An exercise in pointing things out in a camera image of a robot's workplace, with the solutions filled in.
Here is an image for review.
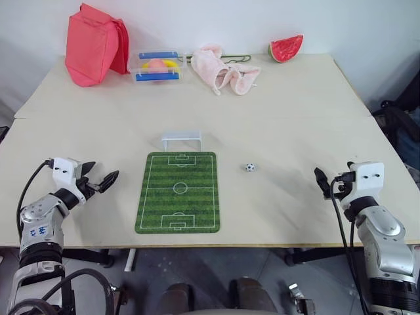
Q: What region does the metal caster bracket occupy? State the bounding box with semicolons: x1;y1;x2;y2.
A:
287;282;316;315

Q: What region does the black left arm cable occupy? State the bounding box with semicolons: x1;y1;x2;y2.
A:
16;158;55;232

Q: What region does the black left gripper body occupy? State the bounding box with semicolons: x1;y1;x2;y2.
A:
75;163;101;200

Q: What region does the black table leg base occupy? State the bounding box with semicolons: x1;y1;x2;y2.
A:
61;248;115;269

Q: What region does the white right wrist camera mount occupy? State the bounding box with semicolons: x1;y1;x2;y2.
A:
348;161;385;198

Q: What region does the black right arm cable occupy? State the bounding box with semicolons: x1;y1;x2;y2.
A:
329;175;371;315

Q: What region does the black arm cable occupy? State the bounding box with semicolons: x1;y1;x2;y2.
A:
16;158;55;232
329;175;371;315

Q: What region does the pink fluffy towel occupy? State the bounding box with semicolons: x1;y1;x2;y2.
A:
190;43;262;96

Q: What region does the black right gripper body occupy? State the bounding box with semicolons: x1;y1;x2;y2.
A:
329;171;354;200

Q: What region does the yellow toy banana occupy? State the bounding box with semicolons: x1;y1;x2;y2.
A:
142;60;180;70

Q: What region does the toy watermelon slice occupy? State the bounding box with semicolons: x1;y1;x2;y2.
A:
266;33;305;64

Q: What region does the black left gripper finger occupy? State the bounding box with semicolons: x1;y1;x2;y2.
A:
81;161;97;179
98;169;120;193

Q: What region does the blue box latch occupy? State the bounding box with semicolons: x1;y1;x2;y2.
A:
135;72;180;82
138;51;179;60

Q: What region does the green soccer field mat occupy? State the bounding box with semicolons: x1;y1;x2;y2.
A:
135;151;222;236

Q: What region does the pink toy peach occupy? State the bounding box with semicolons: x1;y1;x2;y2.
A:
148;58;169;71

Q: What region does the black backpack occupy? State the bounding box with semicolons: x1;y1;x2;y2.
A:
371;73;420;173

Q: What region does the thick black looped hose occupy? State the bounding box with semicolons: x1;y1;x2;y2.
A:
8;268;116;315

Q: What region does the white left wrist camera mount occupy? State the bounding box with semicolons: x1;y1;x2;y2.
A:
52;157;83;192

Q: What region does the white miniature goal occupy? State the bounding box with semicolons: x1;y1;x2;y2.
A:
160;129;203;153

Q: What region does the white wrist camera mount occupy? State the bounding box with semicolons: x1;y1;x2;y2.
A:
52;157;83;192
348;161;385;198

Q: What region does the white table leg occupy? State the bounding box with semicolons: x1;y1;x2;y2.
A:
125;248;138;272

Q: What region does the red fabric bag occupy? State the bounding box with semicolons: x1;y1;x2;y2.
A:
64;3;131;88

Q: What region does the clear plastic storage box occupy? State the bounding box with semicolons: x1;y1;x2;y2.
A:
129;50;188;85

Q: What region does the dark rounded shape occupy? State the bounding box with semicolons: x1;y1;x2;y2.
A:
158;282;195;313
228;277;279;313

